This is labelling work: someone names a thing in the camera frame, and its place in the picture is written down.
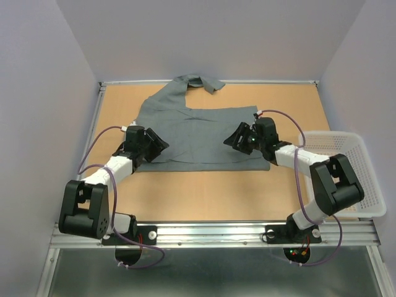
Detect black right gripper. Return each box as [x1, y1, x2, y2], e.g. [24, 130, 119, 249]
[222, 122, 265, 155]

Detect grey long sleeve shirt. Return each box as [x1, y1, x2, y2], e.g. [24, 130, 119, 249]
[136, 74, 270, 172]

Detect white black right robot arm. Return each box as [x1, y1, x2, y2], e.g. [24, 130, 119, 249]
[223, 118, 364, 241]

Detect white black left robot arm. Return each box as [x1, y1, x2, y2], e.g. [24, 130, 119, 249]
[58, 126, 169, 239]

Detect white perforated plastic basket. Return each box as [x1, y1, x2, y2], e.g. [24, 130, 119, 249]
[299, 131, 387, 219]

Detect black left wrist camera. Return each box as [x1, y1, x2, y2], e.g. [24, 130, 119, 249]
[124, 126, 145, 152]

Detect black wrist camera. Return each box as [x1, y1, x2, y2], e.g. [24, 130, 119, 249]
[254, 118, 279, 148]
[124, 126, 145, 152]

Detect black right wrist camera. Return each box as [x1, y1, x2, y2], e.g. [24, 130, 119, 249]
[254, 118, 279, 148]

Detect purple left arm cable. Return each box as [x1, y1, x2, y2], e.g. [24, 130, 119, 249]
[77, 125, 166, 269]

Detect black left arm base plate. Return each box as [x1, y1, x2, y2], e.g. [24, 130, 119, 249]
[101, 225, 158, 246]

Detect aluminium front frame rail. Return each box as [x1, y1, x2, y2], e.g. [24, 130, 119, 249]
[49, 220, 380, 249]

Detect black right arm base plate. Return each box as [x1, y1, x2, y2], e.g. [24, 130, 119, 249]
[262, 224, 322, 244]

